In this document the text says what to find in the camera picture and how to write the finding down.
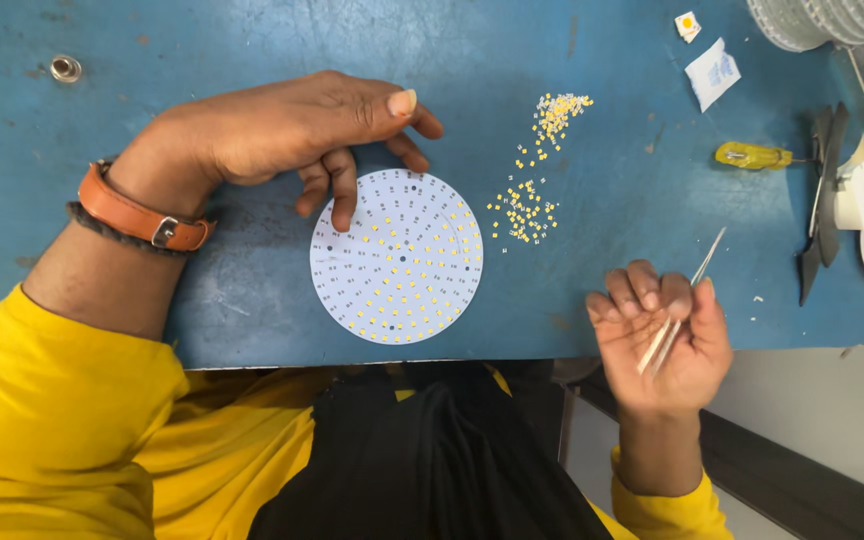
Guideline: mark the person's right hand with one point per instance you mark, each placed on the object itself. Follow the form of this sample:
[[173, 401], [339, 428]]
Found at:
[[672, 360]]

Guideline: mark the yellow long sleeve shirt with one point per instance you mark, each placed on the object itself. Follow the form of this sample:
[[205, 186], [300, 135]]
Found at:
[[64, 450]]

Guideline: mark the metal tweezers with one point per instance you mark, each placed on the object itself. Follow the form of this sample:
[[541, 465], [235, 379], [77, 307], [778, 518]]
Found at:
[[706, 259]]

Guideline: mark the black apron cloth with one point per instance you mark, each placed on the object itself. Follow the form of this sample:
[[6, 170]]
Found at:
[[432, 465]]

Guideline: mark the metal grommet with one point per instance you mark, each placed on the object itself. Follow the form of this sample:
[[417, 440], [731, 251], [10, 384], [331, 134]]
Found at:
[[66, 69]]

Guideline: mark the person's left hand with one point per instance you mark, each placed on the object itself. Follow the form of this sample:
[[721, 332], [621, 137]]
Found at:
[[267, 135]]

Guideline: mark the small white yellow square piece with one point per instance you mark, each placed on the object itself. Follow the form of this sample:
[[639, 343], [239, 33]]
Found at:
[[688, 26]]

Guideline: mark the white paper packet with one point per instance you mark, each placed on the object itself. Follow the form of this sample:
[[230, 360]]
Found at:
[[713, 75]]

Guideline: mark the dense pile of LED chips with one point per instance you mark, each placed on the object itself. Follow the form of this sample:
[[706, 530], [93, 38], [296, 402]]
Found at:
[[554, 116]]

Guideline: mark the scattered pile of LED chips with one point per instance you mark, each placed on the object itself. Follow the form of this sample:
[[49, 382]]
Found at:
[[526, 214]]

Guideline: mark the round white LED circuit board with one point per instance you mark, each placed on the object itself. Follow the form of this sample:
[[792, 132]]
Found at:
[[409, 270]]

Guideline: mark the stack of grey round boards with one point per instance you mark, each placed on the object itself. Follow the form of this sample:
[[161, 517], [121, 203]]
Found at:
[[822, 19]]

